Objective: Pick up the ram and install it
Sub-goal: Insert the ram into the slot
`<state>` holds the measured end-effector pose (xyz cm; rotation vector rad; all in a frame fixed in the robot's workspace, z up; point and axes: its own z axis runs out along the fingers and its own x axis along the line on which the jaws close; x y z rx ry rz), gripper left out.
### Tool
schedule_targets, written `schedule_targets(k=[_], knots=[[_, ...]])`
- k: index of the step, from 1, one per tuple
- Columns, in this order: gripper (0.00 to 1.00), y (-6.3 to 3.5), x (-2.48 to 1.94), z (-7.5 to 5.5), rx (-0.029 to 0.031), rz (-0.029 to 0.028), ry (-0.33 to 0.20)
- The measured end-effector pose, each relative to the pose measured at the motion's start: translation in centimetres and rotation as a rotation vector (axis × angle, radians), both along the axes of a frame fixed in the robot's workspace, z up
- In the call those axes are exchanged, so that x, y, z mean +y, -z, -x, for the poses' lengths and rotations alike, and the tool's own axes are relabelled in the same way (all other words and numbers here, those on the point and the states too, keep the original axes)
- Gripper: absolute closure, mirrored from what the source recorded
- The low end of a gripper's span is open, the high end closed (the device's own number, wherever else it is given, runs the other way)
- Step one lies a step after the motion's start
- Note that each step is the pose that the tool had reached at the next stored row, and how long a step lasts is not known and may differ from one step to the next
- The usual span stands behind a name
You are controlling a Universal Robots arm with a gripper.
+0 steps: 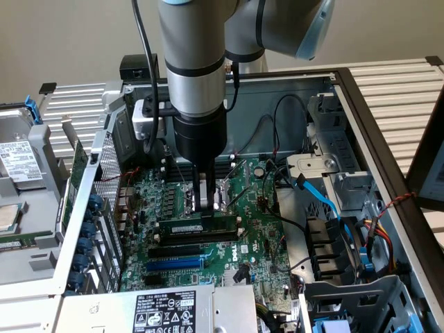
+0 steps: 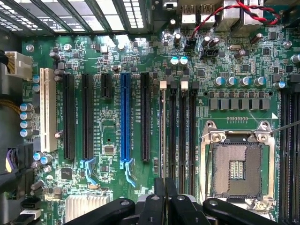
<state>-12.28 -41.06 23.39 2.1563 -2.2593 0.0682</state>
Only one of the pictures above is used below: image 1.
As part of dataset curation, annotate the black RAM slot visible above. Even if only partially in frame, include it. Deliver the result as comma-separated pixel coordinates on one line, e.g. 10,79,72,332
160,163,237,176
160,155,237,167
164,160,232,171
160,233,237,248
164,169,232,180
155,228,244,243

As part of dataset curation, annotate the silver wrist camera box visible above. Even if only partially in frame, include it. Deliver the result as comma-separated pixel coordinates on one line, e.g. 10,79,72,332
131,99,168,140

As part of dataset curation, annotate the metal socket cover frame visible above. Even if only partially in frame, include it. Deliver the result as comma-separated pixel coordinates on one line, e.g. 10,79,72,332
221,159,251,209

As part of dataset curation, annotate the long black expansion slot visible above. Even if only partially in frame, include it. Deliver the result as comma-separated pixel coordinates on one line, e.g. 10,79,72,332
148,244,202,260

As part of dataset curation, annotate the short black cable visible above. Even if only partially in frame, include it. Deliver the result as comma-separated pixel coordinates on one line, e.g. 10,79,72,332
230,60,241,112

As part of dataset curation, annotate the silver CPU chip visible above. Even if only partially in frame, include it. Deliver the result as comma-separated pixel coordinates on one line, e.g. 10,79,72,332
0,203,20,232

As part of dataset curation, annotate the silver rear port stack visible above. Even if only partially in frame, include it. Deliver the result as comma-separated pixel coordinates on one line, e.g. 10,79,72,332
113,186,135,232

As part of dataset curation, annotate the metal locking lever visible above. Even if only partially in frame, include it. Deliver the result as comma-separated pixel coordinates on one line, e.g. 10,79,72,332
172,158,191,185
228,188,257,210

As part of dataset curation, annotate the black and silver PC case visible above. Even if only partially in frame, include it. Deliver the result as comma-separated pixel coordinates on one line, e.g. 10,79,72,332
51,67,444,333

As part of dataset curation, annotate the black framed monitor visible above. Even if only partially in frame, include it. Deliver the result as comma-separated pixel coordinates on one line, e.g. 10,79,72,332
404,92,444,212

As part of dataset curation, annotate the light blue SATA wire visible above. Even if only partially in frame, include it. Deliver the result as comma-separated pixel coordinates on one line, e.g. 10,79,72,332
293,174,375,277

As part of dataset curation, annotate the black camera cable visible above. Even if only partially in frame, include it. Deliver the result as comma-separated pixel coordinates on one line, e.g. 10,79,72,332
130,0,166,155

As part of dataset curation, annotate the thin red wire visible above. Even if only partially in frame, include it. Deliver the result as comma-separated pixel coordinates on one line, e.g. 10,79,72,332
93,166,143,183

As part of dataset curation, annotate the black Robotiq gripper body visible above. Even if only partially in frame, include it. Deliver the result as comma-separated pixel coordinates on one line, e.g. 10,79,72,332
172,106,229,168

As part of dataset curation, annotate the black box with port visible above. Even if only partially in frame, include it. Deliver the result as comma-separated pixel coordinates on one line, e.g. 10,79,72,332
119,54,160,81

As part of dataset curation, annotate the red and black twisted wire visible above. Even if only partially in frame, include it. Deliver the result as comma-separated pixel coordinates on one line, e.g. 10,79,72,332
381,191,417,210

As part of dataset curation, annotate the green Dell motherboard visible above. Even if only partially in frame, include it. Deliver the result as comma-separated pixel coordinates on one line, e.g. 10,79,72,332
119,157,300,313

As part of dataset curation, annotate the grey parts rack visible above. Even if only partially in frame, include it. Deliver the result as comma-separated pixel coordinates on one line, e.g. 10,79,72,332
0,102,76,287

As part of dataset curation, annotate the metal CPU socket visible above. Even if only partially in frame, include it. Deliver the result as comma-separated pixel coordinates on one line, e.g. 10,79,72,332
178,180,232,221

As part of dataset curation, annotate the silver hard disk white label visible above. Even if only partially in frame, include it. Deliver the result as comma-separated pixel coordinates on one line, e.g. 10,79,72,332
0,108,48,191

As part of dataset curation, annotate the blue expansion slot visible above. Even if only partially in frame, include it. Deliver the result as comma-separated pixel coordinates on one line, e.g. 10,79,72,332
145,257,203,273

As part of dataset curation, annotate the blue plastic block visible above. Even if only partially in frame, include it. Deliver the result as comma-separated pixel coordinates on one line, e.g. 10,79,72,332
313,318,355,333

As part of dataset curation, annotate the black fan shroud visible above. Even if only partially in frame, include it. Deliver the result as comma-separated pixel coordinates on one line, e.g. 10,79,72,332
305,215,365,282

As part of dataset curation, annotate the red yellow orange wire bundle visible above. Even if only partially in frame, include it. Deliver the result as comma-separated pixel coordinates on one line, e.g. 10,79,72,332
362,216,400,275

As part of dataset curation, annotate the thin black wire loop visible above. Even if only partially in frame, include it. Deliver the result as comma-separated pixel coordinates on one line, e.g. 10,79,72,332
272,94,309,155

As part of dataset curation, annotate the grey perforated disk bay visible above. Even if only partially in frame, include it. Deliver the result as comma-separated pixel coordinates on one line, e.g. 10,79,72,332
298,274,422,333

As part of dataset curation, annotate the black graphics card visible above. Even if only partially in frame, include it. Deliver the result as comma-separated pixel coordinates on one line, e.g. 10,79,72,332
59,117,90,241

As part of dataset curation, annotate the silver power supply with label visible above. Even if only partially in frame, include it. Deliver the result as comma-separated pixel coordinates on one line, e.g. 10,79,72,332
61,282,258,333

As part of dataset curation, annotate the silver disk bay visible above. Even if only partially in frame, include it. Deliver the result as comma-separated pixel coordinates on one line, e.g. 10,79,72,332
286,92,377,223

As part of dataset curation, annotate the green RAM stick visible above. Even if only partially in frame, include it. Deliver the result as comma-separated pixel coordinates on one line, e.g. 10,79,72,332
0,232,40,252
158,213,241,240

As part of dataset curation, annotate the blue hard disk caddy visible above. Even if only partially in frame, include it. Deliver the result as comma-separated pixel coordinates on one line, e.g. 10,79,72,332
24,95,43,126

